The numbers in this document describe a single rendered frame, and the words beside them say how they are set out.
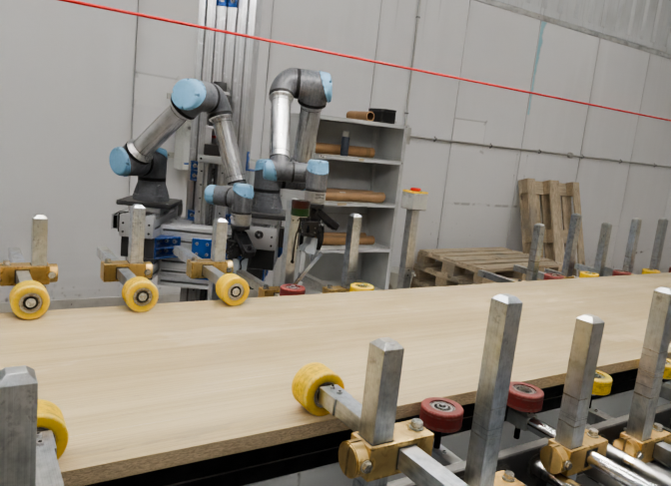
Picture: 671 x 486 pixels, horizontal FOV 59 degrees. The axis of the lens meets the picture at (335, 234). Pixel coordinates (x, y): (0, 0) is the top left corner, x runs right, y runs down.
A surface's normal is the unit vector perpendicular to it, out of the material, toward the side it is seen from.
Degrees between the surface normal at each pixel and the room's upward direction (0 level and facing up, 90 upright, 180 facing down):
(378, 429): 90
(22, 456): 90
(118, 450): 0
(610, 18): 90
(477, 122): 90
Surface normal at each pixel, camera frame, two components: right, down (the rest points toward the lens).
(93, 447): 0.11, -0.98
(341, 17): 0.52, 0.19
